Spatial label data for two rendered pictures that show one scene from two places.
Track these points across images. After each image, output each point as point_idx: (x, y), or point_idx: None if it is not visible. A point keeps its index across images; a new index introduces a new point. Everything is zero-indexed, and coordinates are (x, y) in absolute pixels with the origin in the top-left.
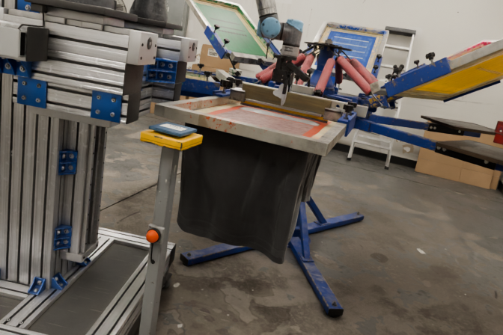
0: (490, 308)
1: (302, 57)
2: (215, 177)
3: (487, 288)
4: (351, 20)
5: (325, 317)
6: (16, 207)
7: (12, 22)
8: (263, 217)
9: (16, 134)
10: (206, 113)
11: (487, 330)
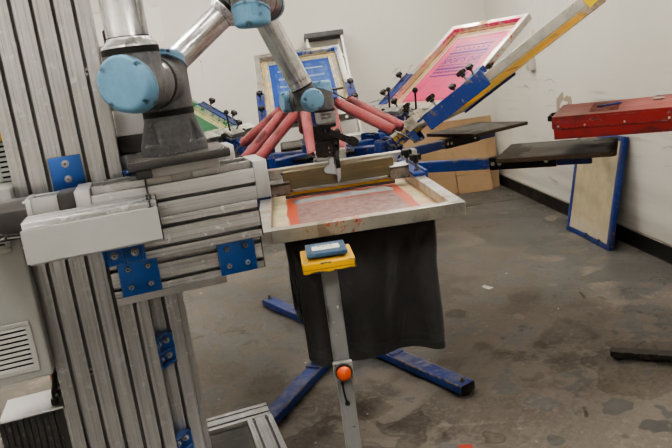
0: (588, 310)
1: (294, 116)
2: (343, 288)
3: (571, 292)
4: (256, 39)
5: (460, 399)
6: (118, 438)
7: (105, 202)
8: (409, 307)
9: (93, 344)
10: (289, 222)
11: (601, 331)
